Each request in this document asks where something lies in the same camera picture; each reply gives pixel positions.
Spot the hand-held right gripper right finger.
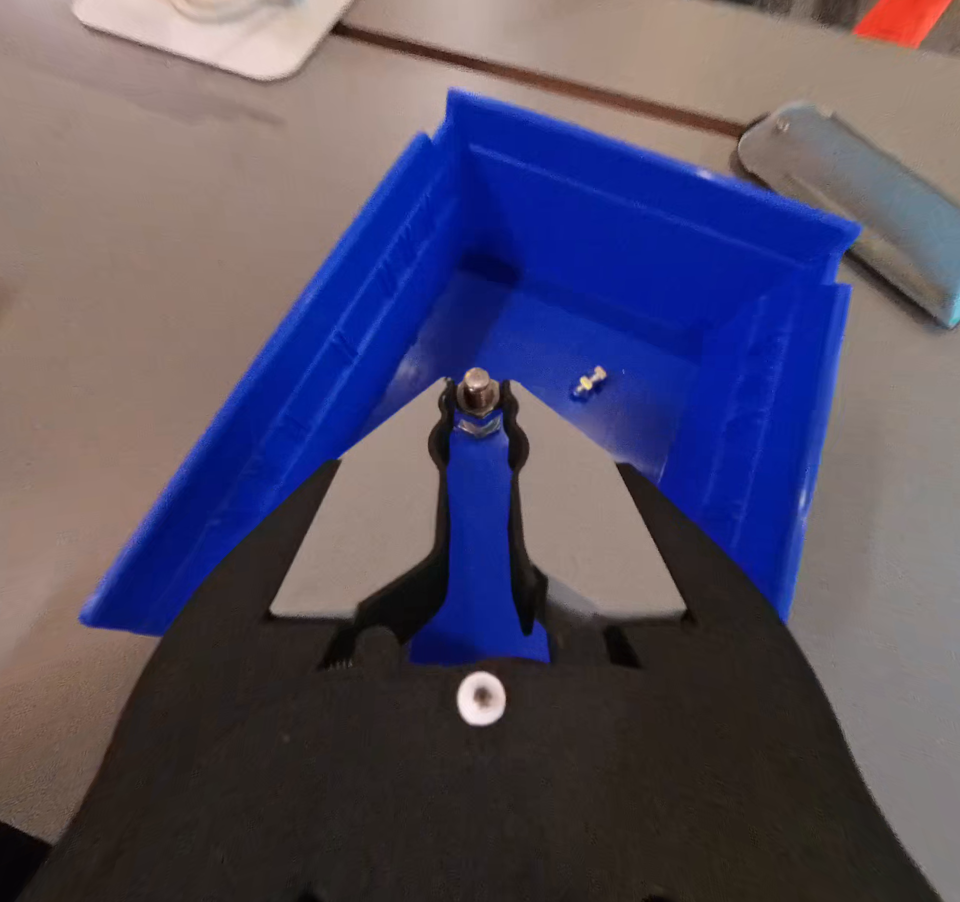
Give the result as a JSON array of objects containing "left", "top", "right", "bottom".
[{"left": 498, "top": 378, "right": 689, "bottom": 665}]

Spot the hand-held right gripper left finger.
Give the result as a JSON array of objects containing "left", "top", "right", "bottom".
[{"left": 267, "top": 378, "right": 460, "bottom": 650}]

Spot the blue plastic bin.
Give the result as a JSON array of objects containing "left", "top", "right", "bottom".
[{"left": 78, "top": 88, "right": 864, "bottom": 637}]

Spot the metal desk grommet cover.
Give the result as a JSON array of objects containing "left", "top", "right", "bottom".
[{"left": 736, "top": 99, "right": 960, "bottom": 331}]

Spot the white document stand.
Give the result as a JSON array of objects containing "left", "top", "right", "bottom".
[{"left": 71, "top": 0, "right": 363, "bottom": 83}]

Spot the orange traffic cone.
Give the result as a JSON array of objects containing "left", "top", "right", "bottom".
[{"left": 853, "top": 0, "right": 960, "bottom": 50}]

